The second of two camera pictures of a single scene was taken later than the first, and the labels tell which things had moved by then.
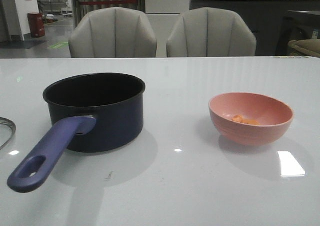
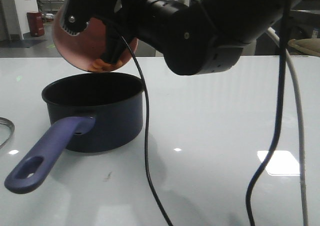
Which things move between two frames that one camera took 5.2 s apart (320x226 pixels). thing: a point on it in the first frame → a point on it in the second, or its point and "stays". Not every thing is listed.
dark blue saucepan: x=88 y=113 stays
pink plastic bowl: x=248 y=119 → x=82 y=49
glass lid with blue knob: x=7 y=130 stays
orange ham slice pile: x=239 y=118 → x=98 y=65
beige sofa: x=304 y=47 stays
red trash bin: x=36 y=24 stays
